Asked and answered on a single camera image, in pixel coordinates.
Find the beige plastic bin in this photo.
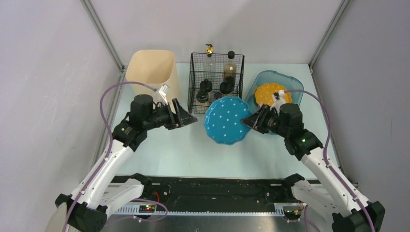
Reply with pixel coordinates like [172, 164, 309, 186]
[125, 50, 181, 102]

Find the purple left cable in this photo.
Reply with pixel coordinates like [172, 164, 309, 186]
[61, 81, 159, 232]

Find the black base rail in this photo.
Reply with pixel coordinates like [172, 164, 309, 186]
[111, 174, 305, 215]

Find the brown sauce bottle black cap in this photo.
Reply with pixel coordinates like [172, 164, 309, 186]
[223, 51, 237, 85]

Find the clear bottle gold pump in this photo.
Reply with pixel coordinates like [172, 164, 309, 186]
[203, 43, 215, 73]

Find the teal plastic basin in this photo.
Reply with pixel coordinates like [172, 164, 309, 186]
[245, 70, 304, 114]

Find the yellow dotted plate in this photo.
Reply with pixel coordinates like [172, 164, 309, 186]
[254, 83, 286, 108]

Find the small pepper shaker jar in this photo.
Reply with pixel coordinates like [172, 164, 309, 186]
[214, 92, 223, 100]

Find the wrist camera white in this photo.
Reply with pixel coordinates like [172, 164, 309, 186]
[153, 84, 170, 105]
[270, 90, 286, 112]

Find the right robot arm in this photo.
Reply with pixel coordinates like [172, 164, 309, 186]
[241, 103, 385, 232]

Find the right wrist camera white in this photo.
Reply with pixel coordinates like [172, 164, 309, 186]
[270, 90, 286, 112]

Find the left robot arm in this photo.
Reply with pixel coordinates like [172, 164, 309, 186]
[56, 94, 198, 232]

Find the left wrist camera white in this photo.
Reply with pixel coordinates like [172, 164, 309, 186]
[153, 84, 170, 105]

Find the black wire basket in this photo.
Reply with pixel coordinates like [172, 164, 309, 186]
[188, 52, 245, 114]

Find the blue dotted plate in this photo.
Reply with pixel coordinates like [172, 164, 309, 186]
[204, 96, 251, 145]

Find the spice jar black lid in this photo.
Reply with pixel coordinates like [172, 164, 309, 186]
[195, 90, 209, 114]
[220, 76, 235, 95]
[200, 79, 213, 93]

